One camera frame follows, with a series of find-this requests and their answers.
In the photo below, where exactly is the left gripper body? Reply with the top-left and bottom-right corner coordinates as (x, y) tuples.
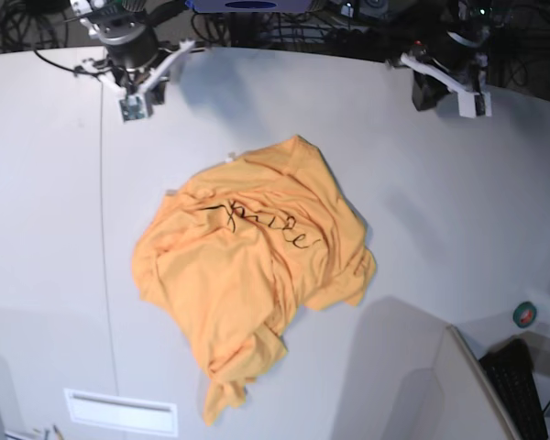
(433, 30), (486, 72)

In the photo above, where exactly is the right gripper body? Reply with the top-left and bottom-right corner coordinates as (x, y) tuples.
(99, 25), (160, 69)

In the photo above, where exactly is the orange yellow t-shirt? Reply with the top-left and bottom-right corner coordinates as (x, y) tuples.
(132, 136), (376, 424)

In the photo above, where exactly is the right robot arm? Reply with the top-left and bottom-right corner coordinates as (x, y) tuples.
(71, 1), (199, 122)

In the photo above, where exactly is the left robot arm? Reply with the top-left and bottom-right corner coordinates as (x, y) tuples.
(386, 1), (494, 118)

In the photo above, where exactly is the green tape roll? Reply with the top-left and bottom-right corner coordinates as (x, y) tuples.
(512, 302), (537, 328)

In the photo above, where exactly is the black keyboard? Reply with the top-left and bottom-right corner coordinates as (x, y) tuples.
(479, 338), (548, 440)

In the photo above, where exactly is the white rectangular tray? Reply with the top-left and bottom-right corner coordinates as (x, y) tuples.
(63, 389), (179, 438)

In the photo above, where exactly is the beige board panel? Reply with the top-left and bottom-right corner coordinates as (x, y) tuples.
(443, 326), (521, 439)

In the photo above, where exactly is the pencil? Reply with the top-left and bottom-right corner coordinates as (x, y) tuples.
(52, 425), (64, 440)

